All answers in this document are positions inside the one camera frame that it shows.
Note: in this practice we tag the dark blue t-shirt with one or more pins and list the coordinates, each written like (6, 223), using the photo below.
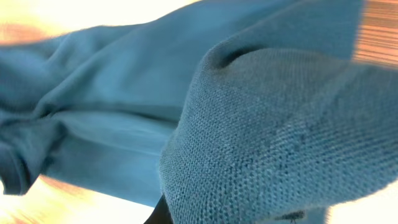
(235, 111)

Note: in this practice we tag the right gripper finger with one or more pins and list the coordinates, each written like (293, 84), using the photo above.
(160, 214)

